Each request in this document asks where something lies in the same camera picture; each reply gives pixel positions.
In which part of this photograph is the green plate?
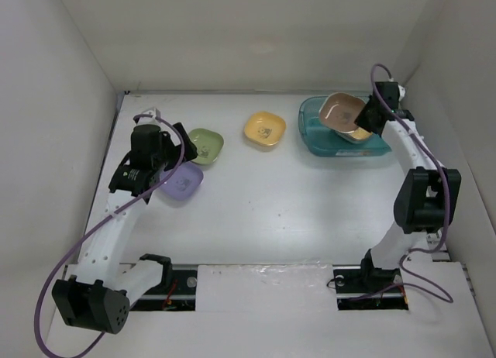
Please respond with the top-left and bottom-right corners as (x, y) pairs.
(188, 128), (224, 165)

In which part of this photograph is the yellow plate bottom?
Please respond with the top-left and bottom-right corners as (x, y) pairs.
(336, 127), (373, 144)

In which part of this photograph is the yellow plate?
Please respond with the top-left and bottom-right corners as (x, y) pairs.
(336, 127), (373, 144)
(243, 112), (287, 148)

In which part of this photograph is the purple plate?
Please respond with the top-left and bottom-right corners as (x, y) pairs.
(158, 162), (204, 201)

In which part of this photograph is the brown plate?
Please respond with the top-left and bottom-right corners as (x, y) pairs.
(319, 92), (366, 134)

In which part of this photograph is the yellow plate top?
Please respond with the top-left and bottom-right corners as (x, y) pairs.
(243, 112), (287, 148)

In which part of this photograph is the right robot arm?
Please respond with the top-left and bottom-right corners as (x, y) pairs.
(355, 80), (462, 291)

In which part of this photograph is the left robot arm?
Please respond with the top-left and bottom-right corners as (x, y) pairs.
(52, 121), (198, 334)

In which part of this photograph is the teal plastic bin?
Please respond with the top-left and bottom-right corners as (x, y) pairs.
(298, 96), (391, 157)

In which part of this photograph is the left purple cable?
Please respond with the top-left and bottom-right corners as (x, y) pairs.
(34, 115), (186, 357)

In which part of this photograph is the purple cable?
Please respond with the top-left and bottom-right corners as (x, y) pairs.
(34, 115), (186, 357)
(370, 64), (454, 304)

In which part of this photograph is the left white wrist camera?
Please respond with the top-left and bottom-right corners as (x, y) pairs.
(133, 107), (161, 126)

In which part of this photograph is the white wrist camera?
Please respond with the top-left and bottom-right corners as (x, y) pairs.
(389, 77), (406, 102)
(133, 107), (161, 126)

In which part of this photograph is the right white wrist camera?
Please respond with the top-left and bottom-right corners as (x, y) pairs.
(389, 77), (406, 102)

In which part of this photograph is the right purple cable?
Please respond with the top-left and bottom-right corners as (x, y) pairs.
(370, 64), (454, 304)

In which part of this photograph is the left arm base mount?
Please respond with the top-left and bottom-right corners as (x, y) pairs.
(131, 266), (198, 312)

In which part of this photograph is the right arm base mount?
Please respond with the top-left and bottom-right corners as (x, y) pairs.
(326, 265), (408, 311)

